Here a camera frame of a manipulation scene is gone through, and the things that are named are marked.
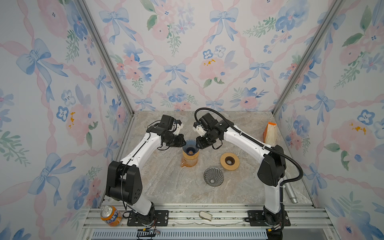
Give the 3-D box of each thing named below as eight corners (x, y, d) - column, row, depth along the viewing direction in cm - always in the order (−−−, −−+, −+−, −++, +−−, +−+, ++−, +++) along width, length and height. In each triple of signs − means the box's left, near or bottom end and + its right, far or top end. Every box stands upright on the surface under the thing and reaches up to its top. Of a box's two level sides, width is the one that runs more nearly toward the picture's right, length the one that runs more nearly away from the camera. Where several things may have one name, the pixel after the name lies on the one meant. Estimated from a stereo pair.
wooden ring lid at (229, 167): (221, 170, 92) (221, 168, 90) (219, 154, 99) (219, 152, 97) (239, 170, 92) (240, 168, 90) (236, 154, 99) (237, 152, 97)
